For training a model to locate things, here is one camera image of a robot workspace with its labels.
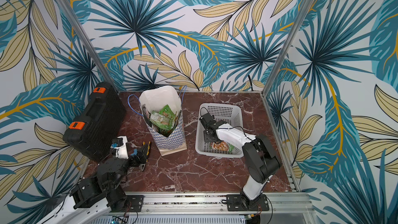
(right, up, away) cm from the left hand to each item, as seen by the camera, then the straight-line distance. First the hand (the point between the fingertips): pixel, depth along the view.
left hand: (139, 147), depth 73 cm
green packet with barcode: (+8, +12, +17) cm, 22 cm away
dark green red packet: (+2, +15, +6) cm, 16 cm away
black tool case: (-22, +8, +1) cm, 24 cm away
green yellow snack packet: (+8, +15, +28) cm, 32 cm away
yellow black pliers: (+5, -1, -8) cm, 10 cm away
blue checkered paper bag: (+3, +24, +16) cm, 29 cm away
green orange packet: (+10, +6, +13) cm, 17 cm away
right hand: (+36, +1, +20) cm, 41 cm away
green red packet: (+42, -5, +19) cm, 46 cm away
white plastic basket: (+50, +14, +30) cm, 60 cm away
